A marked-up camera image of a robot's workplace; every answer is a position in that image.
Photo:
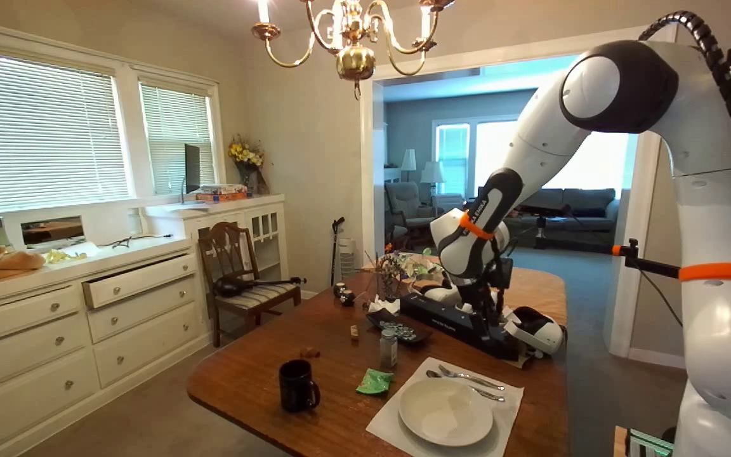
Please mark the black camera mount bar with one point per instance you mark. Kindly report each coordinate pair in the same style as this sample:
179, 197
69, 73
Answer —
646, 266

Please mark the white and black device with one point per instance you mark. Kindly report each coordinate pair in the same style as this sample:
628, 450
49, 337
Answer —
544, 331

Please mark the green folded cloth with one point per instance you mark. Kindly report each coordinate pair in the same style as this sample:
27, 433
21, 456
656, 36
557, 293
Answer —
373, 381

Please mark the small window with blinds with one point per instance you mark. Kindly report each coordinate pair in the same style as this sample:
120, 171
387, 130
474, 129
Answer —
175, 142

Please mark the white round plate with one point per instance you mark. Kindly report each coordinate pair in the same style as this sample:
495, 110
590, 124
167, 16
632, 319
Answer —
445, 413

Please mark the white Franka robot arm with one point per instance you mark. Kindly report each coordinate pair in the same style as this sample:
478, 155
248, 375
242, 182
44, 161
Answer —
722, 338

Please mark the tan crumpled paper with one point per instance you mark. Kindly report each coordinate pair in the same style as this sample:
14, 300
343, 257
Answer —
352, 334

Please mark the white shade table lamp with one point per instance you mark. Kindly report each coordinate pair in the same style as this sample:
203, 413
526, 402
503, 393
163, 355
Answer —
408, 161
432, 171

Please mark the black tray with glass beads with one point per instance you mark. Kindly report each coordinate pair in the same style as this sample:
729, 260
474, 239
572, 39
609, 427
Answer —
393, 331

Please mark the small black table item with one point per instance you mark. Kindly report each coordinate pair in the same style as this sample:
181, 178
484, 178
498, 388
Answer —
346, 295

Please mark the white glass door cabinet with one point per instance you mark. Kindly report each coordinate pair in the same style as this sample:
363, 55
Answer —
258, 232

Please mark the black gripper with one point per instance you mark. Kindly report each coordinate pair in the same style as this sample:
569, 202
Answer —
488, 295

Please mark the vase with yellow flowers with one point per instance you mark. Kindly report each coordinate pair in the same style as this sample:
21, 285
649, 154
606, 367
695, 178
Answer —
243, 155

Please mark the black mug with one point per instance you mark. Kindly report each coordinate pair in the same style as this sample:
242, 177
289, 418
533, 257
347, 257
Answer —
295, 388

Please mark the small reddish brown object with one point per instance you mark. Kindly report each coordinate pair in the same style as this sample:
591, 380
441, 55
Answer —
308, 355

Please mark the large window with blinds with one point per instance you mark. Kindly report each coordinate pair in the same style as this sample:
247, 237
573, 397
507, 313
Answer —
39, 129

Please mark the white crumpled cloth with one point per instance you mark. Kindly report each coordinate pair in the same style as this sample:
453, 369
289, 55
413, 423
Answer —
382, 307

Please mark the dark wooden chair striped seat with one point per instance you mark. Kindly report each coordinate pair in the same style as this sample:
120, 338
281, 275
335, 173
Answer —
238, 254

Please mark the brass chandelier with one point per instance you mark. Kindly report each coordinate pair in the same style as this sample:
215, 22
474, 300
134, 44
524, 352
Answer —
355, 60

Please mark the white paper placemat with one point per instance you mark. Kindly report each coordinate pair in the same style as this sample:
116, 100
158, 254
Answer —
382, 427

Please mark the white bowl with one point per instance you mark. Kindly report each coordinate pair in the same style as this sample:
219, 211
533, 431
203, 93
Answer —
441, 295

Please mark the long black box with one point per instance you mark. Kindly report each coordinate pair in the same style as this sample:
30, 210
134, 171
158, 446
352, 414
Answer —
432, 313

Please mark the white box with dark opening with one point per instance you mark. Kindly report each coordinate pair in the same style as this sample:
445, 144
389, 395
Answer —
52, 229

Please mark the white dresser with drawers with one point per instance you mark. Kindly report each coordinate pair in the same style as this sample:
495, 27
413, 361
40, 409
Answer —
25, 357

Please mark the silver fork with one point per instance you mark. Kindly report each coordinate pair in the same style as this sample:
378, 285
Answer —
448, 369

